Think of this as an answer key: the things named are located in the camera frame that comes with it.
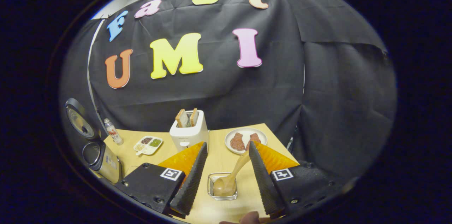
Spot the round white plate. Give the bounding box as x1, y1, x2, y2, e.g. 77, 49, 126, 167
225, 128, 268, 155

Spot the small clear bottle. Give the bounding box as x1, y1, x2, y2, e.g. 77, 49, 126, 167
104, 118, 124, 146

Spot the white toaster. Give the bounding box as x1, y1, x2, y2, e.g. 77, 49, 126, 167
169, 110, 209, 152

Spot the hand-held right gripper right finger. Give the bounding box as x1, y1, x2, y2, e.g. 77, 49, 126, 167
248, 141, 357, 217

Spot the brown meat piece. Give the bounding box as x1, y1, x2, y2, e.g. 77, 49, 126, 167
230, 132, 245, 151
246, 133, 261, 151

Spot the clear chopstick holder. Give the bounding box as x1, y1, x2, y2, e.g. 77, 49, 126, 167
207, 172, 238, 201

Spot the dark grey rice cooker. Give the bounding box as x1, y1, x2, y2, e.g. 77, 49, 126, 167
65, 98, 123, 184

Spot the wooden spoon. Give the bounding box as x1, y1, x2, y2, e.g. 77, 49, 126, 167
213, 151, 252, 197

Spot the black backdrop cloth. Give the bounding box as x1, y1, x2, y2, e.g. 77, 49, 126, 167
58, 0, 398, 182

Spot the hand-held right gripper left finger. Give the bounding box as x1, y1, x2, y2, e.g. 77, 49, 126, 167
113, 141, 209, 216

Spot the white divided bean dish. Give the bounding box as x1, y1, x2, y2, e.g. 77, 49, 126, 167
133, 136, 163, 156

